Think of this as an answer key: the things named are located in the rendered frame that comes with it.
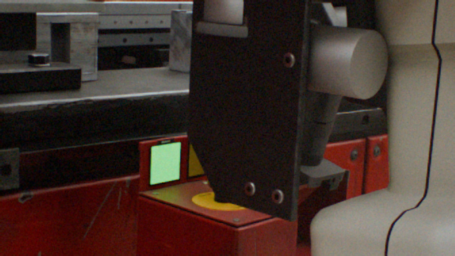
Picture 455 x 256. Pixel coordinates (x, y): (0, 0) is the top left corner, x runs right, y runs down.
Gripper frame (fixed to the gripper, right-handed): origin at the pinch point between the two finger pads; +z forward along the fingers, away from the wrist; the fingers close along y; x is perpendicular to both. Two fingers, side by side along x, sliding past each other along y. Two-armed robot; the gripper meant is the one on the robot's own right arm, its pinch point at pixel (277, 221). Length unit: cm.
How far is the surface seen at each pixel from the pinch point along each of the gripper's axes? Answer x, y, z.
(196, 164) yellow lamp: 6.0, 10.0, -3.8
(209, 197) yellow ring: 9.9, 3.4, -3.4
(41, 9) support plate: 29.5, 14.2, -22.2
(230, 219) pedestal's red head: 14.0, -3.6, -5.0
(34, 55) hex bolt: 16.1, 32.1, -9.8
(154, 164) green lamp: 12.9, 10.3, -4.7
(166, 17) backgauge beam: -31, 59, -6
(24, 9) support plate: 31.5, 14.4, -22.2
